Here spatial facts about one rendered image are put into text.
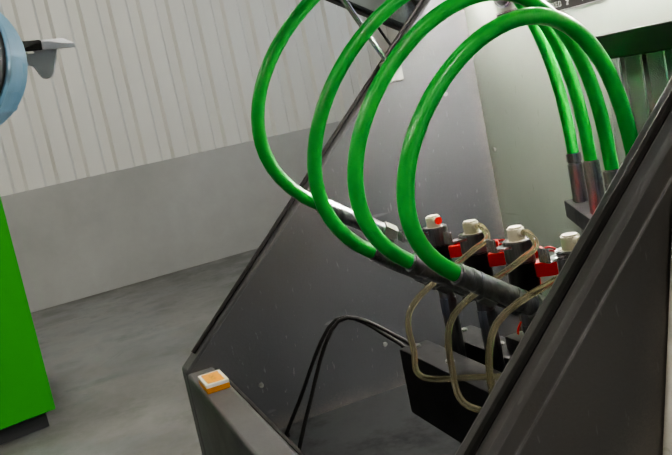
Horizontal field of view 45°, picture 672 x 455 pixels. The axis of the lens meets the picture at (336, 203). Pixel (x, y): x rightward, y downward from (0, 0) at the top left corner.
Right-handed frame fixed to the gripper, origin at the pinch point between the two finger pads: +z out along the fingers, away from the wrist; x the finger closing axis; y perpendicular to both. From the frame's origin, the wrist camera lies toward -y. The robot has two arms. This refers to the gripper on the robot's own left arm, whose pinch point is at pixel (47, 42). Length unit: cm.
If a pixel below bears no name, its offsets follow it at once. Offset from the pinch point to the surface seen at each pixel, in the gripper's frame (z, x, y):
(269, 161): -19, 63, 14
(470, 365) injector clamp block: -10, 79, 37
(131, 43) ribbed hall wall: 399, -460, 2
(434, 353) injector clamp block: -7, 73, 38
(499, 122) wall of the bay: 33, 63, 18
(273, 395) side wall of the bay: -1, 42, 53
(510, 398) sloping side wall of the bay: -34, 95, 27
